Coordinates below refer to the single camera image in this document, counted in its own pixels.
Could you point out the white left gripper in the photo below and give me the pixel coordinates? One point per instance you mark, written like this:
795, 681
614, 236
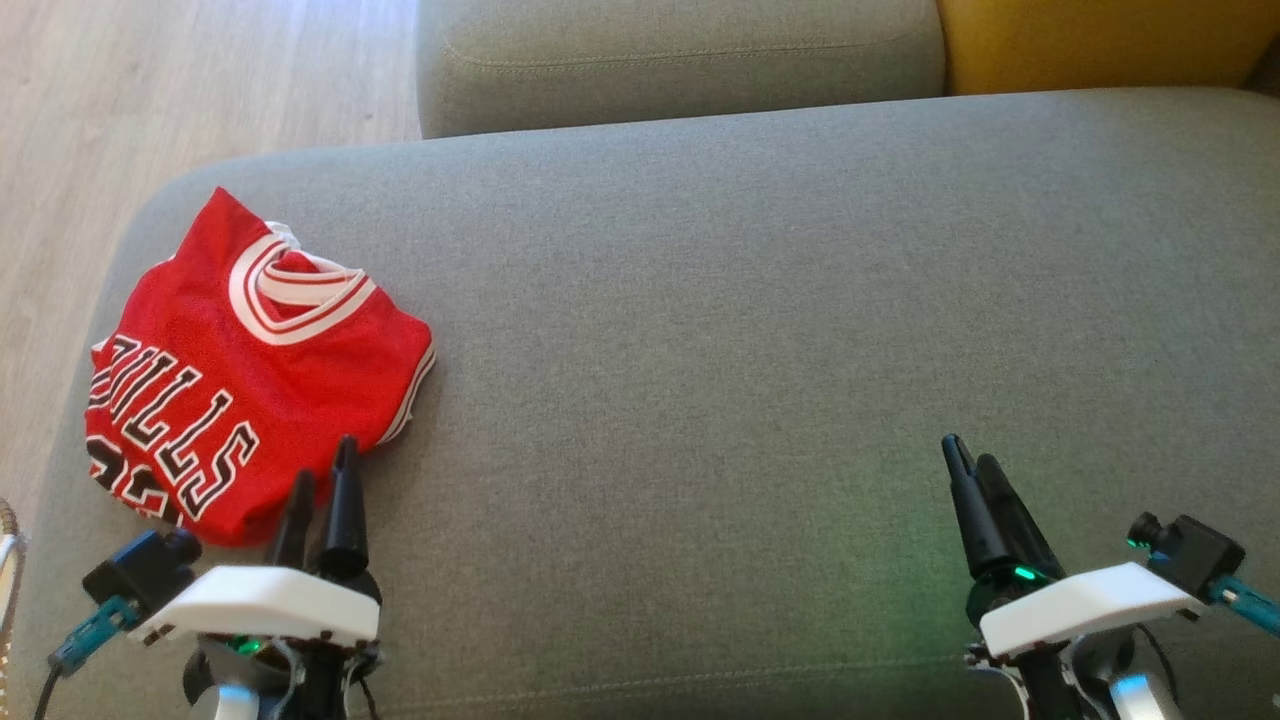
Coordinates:
270, 605

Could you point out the red Bulls basketball jersey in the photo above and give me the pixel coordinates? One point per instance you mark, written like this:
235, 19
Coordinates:
300, 380

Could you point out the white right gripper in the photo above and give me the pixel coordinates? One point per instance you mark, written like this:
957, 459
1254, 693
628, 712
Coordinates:
1090, 610

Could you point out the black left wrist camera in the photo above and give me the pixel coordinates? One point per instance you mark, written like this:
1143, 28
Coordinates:
140, 570

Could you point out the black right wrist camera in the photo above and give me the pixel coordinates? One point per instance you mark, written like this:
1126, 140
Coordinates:
1195, 555

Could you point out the grey sofa seat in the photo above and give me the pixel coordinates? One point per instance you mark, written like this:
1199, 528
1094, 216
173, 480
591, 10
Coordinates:
700, 350

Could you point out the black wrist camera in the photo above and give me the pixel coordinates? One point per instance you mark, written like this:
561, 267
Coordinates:
140, 570
1195, 555

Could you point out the grey sofa back cushion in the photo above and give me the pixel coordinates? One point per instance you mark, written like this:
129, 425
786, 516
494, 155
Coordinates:
680, 60

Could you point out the yellow sofa cushion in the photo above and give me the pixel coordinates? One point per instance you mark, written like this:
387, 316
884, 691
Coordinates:
1100, 40

